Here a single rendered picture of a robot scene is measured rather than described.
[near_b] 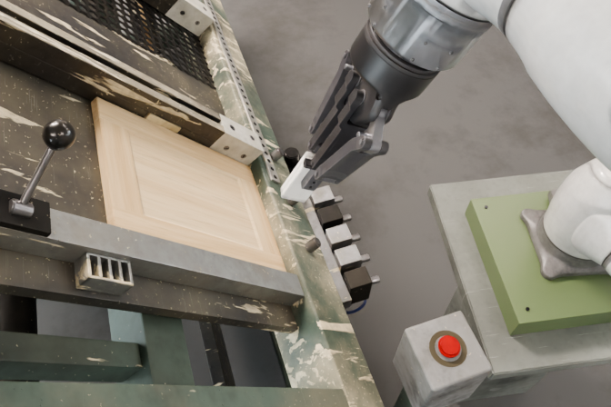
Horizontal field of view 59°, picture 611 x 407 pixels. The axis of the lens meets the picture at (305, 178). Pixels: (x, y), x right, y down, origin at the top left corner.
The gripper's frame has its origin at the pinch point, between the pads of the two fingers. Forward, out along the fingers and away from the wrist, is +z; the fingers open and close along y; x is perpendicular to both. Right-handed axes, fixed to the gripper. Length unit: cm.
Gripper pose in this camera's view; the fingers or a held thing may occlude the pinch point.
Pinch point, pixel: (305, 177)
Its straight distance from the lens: 59.5
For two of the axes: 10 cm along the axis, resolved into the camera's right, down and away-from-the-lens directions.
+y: 0.8, 7.9, -6.1
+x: 9.0, 2.1, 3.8
